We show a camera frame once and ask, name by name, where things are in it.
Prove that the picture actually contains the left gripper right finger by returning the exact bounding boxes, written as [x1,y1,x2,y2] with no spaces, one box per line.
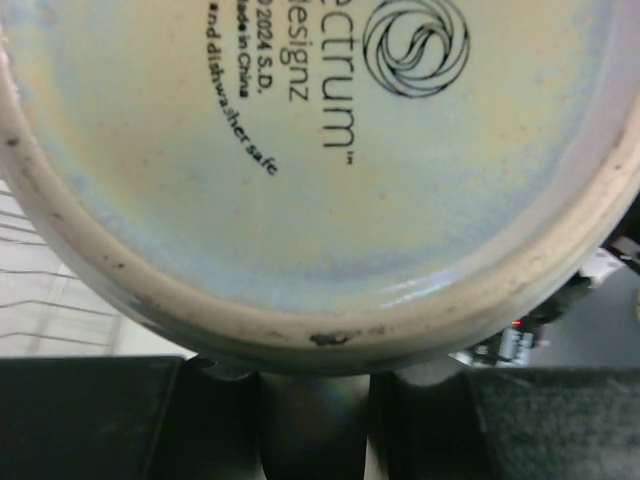
[371,368,639,479]

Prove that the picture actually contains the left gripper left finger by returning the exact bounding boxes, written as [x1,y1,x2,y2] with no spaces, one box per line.
[1,356,264,479]

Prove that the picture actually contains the white mug orange interior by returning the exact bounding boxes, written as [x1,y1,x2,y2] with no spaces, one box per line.
[1,1,639,374]

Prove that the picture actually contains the wire dish rack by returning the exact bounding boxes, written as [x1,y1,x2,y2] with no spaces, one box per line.
[0,177,121,351]

